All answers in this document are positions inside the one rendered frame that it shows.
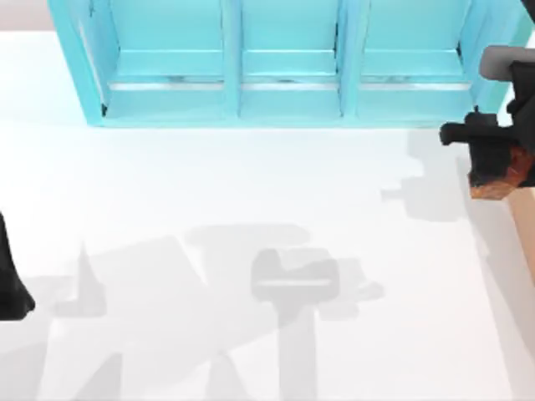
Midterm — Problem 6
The brown and orange book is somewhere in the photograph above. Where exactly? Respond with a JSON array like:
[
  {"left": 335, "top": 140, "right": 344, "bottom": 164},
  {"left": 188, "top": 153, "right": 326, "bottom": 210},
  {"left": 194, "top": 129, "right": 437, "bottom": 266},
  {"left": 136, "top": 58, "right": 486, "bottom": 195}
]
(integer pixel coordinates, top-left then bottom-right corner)
[{"left": 469, "top": 145, "right": 535, "bottom": 202}]

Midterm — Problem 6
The pale grey rounded box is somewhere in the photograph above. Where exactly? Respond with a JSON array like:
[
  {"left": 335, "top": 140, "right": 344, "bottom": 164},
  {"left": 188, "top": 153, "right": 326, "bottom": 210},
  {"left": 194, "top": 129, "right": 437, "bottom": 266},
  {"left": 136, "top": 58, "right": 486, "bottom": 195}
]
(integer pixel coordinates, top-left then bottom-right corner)
[{"left": 479, "top": 44, "right": 535, "bottom": 81}]

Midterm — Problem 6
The shallow salmon-coloured box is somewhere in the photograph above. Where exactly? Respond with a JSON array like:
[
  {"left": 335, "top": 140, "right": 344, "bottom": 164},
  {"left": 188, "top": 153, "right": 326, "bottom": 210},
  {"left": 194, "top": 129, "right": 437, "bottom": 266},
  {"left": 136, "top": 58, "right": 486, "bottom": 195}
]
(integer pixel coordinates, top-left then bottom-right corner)
[{"left": 499, "top": 186, "right": 535, "bottom": 302}]

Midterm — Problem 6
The light blue rack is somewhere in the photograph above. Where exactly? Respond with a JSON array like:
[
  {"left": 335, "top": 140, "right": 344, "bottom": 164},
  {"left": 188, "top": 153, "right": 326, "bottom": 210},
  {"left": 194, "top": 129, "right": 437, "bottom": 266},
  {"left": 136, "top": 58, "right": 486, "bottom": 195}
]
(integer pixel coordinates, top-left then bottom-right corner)
[{"left": 46, "top": 0, "right": 535, "bottom": 129}]

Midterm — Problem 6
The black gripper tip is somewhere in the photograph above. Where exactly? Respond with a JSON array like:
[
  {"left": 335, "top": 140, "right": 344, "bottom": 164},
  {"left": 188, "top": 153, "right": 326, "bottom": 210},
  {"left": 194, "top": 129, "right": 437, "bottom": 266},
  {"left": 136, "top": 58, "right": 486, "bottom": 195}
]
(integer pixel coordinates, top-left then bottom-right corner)
[{"left": 0, "top": 211, "right": 36, "bottom": 322}]

